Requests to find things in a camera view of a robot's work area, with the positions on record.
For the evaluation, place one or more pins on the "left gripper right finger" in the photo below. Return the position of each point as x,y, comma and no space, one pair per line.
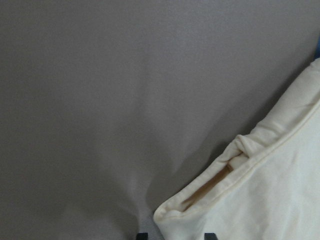
209,236

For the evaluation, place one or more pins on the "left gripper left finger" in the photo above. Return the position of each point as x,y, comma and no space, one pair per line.
142,236

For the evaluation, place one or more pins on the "cream long-sleeve graphic shirt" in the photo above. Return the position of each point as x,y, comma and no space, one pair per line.
265,185

